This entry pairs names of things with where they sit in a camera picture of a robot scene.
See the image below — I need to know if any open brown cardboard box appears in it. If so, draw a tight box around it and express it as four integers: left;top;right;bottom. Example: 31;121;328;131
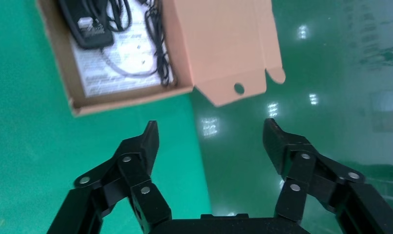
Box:
36;0;286;117

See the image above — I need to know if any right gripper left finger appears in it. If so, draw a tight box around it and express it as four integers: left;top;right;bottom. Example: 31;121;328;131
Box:
46;120;173;234

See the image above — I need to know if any black usb mouse cable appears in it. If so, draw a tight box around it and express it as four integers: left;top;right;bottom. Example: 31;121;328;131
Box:
58;0;178;88

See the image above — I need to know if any white printed paper sheet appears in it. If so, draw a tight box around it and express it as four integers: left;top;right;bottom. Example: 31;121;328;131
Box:
69;0;175;98

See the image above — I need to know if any black data cable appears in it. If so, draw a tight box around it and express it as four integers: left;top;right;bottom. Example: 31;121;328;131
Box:
86;0;134;33

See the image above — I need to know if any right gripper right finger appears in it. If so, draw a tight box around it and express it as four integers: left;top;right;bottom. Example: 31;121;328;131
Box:
262;118;393;234

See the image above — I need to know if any green table mat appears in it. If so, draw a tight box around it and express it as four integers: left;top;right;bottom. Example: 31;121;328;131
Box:
0;0;214;234

